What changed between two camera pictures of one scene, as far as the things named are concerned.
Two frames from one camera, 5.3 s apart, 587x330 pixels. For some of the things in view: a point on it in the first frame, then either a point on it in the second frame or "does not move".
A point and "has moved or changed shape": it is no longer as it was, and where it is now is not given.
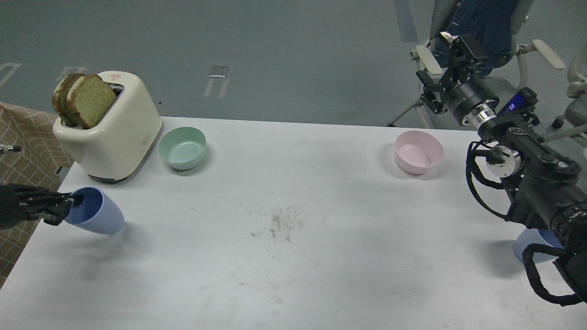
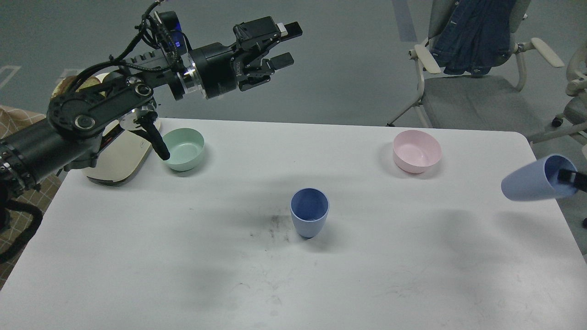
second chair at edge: [575, 109] does not move
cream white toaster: [114, 146] does not move
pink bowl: [416, 151] does not move
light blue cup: [530, 236] has moved or changed shape
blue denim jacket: [486, 24] does not move
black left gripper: [21, 201] → [218, 69]
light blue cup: [96, 212] → [309, 207]
